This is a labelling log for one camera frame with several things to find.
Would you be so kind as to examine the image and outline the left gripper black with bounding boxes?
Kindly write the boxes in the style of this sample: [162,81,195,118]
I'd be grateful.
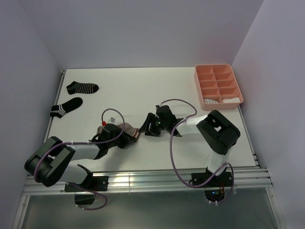
[107,127,136,149]

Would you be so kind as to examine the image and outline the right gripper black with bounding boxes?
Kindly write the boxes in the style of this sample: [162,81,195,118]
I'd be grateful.
[138,113,168,137]

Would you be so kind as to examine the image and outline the taupe sock red cuff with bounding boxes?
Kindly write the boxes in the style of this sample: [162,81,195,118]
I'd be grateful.
[97,123,139,145]

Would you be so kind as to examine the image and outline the white sock black toe heel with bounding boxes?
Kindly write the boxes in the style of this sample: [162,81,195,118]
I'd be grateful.
[203,99,219,104]

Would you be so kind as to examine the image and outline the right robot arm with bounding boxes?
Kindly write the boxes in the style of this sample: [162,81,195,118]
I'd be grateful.
[139,105,241,186]

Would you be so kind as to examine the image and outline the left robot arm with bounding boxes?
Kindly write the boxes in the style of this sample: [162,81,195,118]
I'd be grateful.
[24,123,139,190]

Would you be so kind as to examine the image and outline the black sock white cuff stripes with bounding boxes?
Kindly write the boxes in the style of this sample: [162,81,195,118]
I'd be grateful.
[50,97,83,118]

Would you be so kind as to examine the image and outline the black sock thin white stripes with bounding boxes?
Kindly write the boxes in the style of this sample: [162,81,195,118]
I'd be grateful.
[66,81,99,94]

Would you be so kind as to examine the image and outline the pink divided organizer tray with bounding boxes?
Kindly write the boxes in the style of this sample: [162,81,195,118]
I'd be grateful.
[194,64,244,111]

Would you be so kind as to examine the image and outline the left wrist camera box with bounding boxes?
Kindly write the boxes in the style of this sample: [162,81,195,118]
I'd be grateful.
[108,117,116,124]

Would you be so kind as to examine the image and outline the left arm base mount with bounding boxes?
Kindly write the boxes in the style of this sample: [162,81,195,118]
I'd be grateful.
[64,176,109,192]

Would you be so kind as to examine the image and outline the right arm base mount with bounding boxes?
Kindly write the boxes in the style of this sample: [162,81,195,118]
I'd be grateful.
[189,171,233,187]

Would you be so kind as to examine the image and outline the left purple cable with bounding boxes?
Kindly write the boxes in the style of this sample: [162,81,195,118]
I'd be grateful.
[34,109,126,210]

